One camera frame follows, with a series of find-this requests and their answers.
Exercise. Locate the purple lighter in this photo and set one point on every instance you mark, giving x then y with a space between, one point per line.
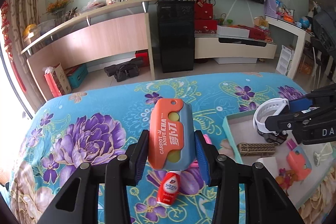
291 144

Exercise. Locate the cream TV stand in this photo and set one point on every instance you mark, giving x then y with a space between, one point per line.
232 50

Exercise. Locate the white smartwatch black screen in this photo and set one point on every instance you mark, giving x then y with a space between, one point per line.
268 108

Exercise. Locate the red hanging ornament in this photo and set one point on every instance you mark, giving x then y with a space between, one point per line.
5 27

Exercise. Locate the black toy car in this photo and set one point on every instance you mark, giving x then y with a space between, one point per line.
275 137

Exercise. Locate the red stain remover bottle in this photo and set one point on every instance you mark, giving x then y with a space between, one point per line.
169 188

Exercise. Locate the pink blue foam toy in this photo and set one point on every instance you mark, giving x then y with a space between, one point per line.
299 163

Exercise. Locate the white flat box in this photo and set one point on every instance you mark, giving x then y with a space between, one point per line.
233 32

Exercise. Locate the gold patterned lighter box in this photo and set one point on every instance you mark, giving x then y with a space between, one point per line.
256 149

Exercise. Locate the floral blue tablecloth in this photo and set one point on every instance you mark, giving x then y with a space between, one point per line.
97 126

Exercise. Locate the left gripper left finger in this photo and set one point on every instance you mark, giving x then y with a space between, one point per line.
77 200

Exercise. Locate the red handbag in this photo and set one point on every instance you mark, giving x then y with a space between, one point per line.
203 10

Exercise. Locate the black metal chair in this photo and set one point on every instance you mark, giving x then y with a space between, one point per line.
323 27

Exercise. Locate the pink pup toy figure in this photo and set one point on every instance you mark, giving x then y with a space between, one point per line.
286 178

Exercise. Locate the white side desk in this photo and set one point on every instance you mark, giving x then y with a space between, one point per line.
287 34

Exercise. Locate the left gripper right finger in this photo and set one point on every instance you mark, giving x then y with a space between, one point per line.
265 201

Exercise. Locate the wooden desk with shelf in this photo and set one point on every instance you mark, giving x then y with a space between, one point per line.
95 41

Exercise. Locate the teal storage crate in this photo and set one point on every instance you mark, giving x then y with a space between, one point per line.
76 75

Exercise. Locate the red gift box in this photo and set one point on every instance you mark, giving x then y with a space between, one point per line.
205 26

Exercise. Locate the orange blue carrot knife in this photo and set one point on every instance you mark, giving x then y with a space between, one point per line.
171 135

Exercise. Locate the orange flower bouquet vase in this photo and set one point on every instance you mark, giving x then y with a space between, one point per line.
57 8

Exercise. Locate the teal shallow box tray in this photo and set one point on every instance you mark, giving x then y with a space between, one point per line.
238 129

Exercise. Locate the black water dispenser cabinet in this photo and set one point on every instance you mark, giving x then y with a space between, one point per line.
176 35

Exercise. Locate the white plastic clip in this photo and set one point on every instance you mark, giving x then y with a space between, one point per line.
323 155

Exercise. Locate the black bag on floor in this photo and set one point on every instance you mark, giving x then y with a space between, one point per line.
125 70

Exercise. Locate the red gift bag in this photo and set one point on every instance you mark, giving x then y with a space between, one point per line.
57 80

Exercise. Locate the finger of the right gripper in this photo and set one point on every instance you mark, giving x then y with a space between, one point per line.
286 121
320 97

